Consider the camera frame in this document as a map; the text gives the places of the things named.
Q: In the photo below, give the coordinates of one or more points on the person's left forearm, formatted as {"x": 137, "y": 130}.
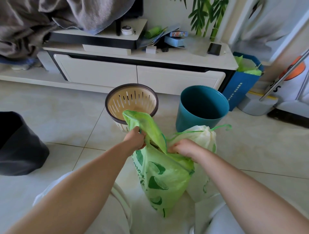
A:
{"x": 79, "y": 192}

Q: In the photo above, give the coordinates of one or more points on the translucent plastic sheet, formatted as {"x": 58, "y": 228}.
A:
{"x": 196, "y": 47}

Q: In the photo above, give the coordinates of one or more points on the white cabinet drawer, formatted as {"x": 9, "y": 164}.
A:
{"x": 96, "y": 72}
{"x": 181, "y": 80}

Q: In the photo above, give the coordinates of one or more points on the teal plastic waste bin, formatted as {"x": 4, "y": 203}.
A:
{"x": 200, "y": 101}

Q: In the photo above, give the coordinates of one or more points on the white cartoon laundry basket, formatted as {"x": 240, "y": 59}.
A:
{"x": 292, "y": 86}

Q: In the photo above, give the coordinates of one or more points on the grey blanket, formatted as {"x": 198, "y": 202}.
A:
{"x": 29, "y": 24}

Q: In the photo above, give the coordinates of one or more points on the person's left hand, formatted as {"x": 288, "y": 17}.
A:
{"x": 134, "y": 141}

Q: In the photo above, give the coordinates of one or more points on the black plug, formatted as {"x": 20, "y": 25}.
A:
{"x": 164, "y": 49}

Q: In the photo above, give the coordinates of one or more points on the green tissue paper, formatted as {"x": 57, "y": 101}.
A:
{"x": 253, "y": 71}

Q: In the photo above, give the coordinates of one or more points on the person's right hand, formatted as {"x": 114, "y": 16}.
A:
{"x": 188, "y": 149}

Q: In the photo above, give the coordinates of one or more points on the beige slotted waste basket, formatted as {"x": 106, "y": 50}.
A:
{"x": 135, "y": 98}

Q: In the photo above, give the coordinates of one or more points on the light blue box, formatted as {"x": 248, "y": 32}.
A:
{"x": 175, "y": 41}

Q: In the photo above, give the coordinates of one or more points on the blue booklet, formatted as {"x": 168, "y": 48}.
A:
{"x": 157, "y": 39}

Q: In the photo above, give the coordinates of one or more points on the white TV cabinet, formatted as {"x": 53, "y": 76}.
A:
{"x": 173, "y": 57}

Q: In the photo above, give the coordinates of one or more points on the person's right forearm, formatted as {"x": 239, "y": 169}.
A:
{"x": 248, "y": 195}

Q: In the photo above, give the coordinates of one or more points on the black phone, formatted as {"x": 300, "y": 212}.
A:
{"x": 214, "y": 49}

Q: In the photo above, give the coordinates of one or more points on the colourful small box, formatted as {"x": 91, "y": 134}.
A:
{"x": 178, "y": 34}

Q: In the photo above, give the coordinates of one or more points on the white swan print door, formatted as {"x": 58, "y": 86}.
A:
{"x": 265, "y": 24}

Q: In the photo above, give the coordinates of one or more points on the white charger adapter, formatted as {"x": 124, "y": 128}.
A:
{"x": 151, "y": 50}

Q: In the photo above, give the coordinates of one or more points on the green bamboo wall decal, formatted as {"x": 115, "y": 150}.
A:
{"x": 205, "y": 14}

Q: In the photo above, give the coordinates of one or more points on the white black-edged riser shelf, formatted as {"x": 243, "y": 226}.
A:
{"x": 108, "y": 35}

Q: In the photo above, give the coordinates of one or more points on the small white device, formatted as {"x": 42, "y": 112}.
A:
{"x": 20, "y": 67}

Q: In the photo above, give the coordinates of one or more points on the dark grey fabric stool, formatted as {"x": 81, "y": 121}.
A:
{"x": 21, "y": 149}

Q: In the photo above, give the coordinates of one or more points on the green bag roll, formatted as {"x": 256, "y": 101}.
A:
{"x": 152, "y": 32}

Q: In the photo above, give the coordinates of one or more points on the blue paper bag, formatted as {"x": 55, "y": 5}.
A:
{"x": 239, "y": 86}

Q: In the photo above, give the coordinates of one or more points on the white trash bag green print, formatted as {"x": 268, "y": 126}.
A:
{"x": 202, "y": 137}

